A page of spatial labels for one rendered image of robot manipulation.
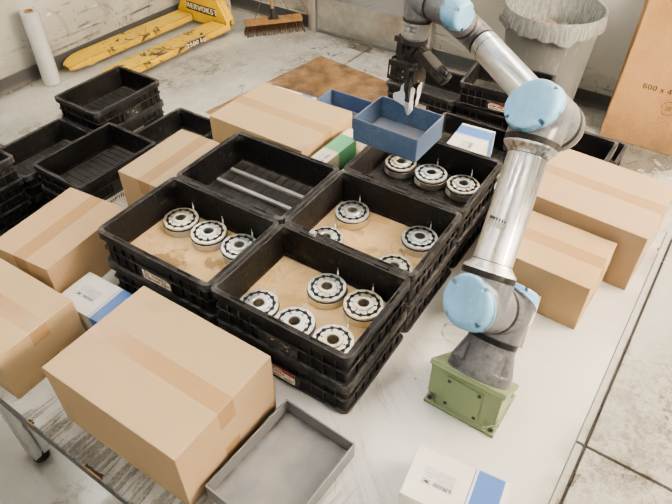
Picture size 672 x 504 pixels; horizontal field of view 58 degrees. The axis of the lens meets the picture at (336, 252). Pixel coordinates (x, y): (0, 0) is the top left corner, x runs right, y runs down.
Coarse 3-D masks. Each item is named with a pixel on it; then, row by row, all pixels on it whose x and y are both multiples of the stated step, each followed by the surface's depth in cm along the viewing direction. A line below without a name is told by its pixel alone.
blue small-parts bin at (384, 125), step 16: (384, 96) 174; (368, 112) 172; (384, 112) 178; (400, 112) 174; (416, 112) 171; (432, 112) 168; (368, 128) 165; (384, 128) 162; (400, 128) 174; (416, 128) 174; (432, 128) 163; (368, 144) 168; (384, 144) 165; (400, 144) 162; (416, 144) 159; (432, 144) 168; (416, 160) 162
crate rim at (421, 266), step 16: (336, 176) 181; (352, 176) 182; (320, 192) 175; (400, 192) 176; (304, 208) 171; (448, 208) 170; (288, 224) 165; (368, 256) 155; (432, 256) 157; (400, 272) 151; (416, 272) 151
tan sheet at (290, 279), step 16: (272, 272) 165; (288, 272) 165; (304, 272) 165; (256, 288) 161; (272, 288) 161; (288, 288) 161; (304, 288) 161; (352, 288) 161; (288, 304) 157; (384, 304) 157; (320, 320) 153; (336, 320) 153
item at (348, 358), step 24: (264, 240) 160; (312, 240) 161; (240, 264) 153; (216, 288) 147; (408, 288) 149; (264, 312) 141; (384, 312) 141; (288, 336) 139; (360, 336) 136; (336, 360) 133
